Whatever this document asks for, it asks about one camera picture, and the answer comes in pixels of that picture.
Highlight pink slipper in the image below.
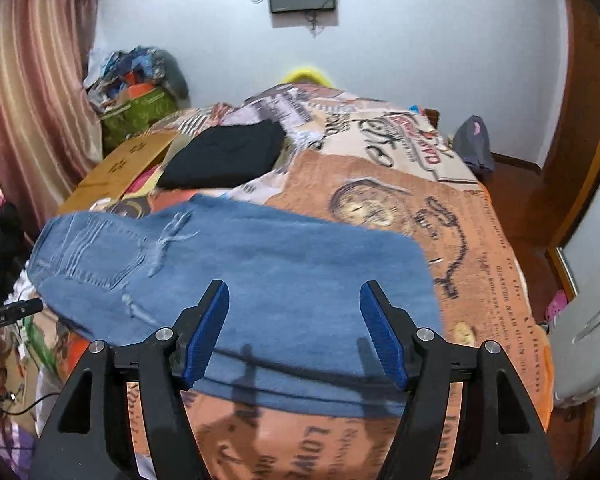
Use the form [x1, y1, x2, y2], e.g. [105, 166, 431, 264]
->
[547, 290, 569, 322]

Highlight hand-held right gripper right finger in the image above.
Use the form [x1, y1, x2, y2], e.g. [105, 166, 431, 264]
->
[358, 281, 561, 480]

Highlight pile of mixed clothes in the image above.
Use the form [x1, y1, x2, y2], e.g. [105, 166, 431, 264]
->
[82, 46, 191, 106]

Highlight striped pink curtain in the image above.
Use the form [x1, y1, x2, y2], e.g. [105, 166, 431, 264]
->
[0, 0, 106, 221]

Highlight blue jeans pants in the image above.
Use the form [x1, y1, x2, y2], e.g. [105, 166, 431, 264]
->
[30, 195, 443, 418]

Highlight black cable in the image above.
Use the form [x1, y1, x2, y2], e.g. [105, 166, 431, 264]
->
[0, 390, 63, 417]

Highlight olive green cloth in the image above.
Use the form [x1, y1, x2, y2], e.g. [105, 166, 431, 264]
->
[161, 130, 206, 166]

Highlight black folded pants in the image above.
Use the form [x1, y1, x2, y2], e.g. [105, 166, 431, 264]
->
[157, 119, 287, 191]

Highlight grey bag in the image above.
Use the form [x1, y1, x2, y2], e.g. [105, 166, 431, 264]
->
[452, 115, 496, 176]

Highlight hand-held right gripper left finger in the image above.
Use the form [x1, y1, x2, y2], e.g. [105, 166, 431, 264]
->
[27, 280, 231, 480]

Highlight white cloth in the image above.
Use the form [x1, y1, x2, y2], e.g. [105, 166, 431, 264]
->
[12, 260, 48, 311]

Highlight green patterned storage box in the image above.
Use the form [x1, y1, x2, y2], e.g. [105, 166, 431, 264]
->
[100, 87, 178, 153]

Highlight wooden door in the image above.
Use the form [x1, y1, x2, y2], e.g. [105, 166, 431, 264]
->
[500, 0, 600, 261]

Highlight dark clothes pile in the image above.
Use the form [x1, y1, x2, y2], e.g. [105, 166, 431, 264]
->
[0, 185, 36, 311]

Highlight wooden board with cutouts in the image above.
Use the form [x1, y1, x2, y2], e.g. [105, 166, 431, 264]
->
[57, 130, 178, 216]

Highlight printed blanket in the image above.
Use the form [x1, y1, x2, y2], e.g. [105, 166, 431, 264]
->
[10, 82, 553, 480]

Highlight purple cloth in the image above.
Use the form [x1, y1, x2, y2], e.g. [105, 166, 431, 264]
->
[0, 420, 37, 467]

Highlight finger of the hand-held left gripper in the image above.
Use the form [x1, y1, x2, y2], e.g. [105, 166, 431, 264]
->
[2, 298, 44, 322]

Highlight yellow foam tube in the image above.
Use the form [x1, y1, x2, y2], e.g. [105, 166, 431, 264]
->
[281, 64, 337, 88]

